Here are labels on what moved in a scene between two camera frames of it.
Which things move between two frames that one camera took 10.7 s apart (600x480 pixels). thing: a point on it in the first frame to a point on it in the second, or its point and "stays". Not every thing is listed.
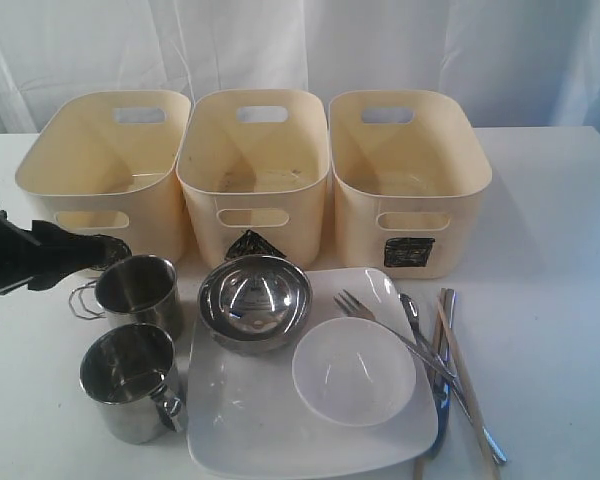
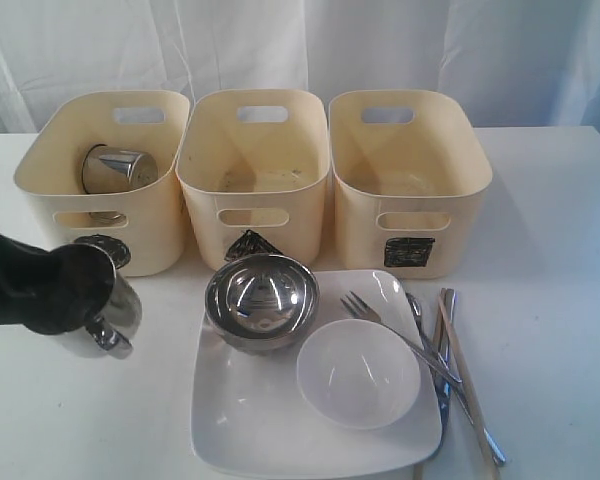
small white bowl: (355, 371) stays
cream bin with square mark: (408, 171) stays
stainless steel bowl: (254, 304) stays
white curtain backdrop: (531, 63) stays
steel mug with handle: (126, 371) to (114, 327)
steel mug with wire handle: (135, 289) to (107, 170)
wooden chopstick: (469, 392) stays
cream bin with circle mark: (108, 164) stays
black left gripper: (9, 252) to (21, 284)
